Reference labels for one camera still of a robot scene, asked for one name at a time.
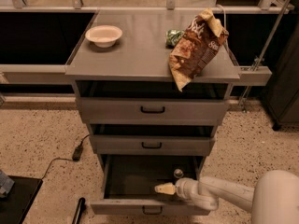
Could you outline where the green crumpled snack bag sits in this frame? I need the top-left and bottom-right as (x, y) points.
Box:
(165, 29), (184, 47)

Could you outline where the black power adapter with cable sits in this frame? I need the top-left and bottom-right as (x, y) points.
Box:
(42, 134), (89, 179)

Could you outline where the redbull can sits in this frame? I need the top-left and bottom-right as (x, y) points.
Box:
(173, 169), (184, 179)

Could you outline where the grey drawer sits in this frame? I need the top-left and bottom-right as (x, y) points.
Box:
(76, 80), (228, 125)
(91, 155), (208, 216)
(90, 124), (215, 156)

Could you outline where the brown chip bag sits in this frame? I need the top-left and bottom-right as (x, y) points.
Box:
(168, 8), (229, 91)

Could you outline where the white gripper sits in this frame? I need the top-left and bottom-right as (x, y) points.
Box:
(154, 178), (199, 201)

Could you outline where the white cable on counter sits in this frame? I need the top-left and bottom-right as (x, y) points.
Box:
(214, 4), (240, 67)

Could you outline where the white bowl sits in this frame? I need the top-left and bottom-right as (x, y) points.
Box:
(85, 25), (122, 48)

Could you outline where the grey middle drawer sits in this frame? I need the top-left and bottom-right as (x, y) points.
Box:
(90, 124), (215, 156)

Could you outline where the metal diagonal pole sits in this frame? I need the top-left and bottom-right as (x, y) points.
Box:
(238, 0), (291, 112)

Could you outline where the dark cabinet at right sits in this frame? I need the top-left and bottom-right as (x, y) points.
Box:
(263, 24), (299, 131)

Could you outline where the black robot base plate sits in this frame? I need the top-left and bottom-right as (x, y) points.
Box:
(0, 175), (43, 224)

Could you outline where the blue grey object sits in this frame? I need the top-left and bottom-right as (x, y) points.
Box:
(0, 170), (15, 198)

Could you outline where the grey drawer cabinet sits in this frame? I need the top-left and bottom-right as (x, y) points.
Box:
(64, 8), (241, 161)

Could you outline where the black cylindrical handle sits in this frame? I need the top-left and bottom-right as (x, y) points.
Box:
(72, 197), (86, 224)

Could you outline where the grey bottom drawer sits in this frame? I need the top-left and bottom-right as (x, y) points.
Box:
(91, 155), (208, 216)

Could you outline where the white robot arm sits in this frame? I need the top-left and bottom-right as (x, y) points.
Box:
(154, 170), (299, 224)

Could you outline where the grey top drawer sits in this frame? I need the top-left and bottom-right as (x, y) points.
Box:
(76, 80), (228, 125)

